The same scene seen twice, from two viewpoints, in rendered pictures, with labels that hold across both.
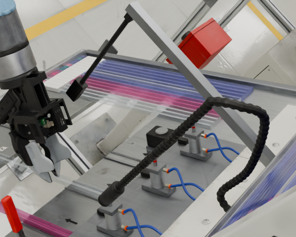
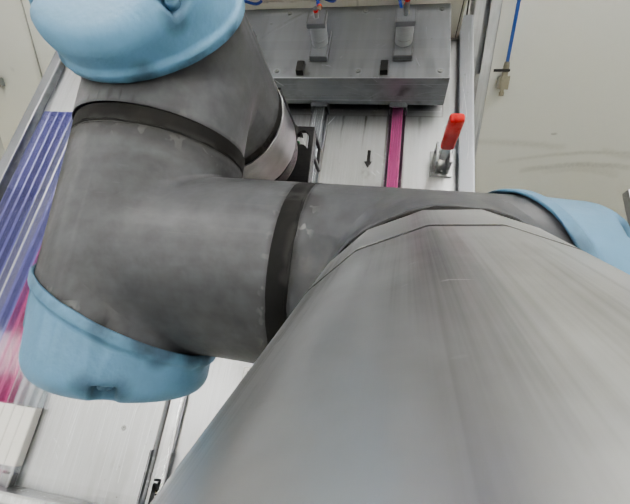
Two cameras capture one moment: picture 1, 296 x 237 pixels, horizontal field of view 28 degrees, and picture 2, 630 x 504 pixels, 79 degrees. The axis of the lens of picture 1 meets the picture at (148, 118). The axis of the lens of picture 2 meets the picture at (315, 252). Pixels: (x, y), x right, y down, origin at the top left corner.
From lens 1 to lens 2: 1.05 m
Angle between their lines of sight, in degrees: 68
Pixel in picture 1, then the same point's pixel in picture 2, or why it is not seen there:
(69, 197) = not seen: hidden behind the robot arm
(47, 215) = not seen: hidden behind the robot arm
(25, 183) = not seen: outside the picture
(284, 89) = (51, 80)
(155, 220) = (371, 26)
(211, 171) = (272, 23)
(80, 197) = (324, 176)
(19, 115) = (307, 170)
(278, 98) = (68, 85)
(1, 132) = (200, 421)
